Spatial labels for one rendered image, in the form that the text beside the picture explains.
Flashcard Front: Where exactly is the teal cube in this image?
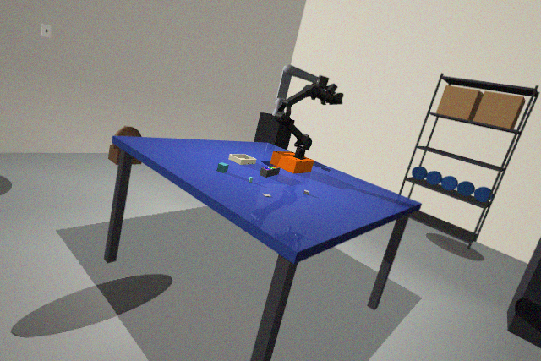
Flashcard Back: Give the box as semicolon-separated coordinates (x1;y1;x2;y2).
217;162;229;173

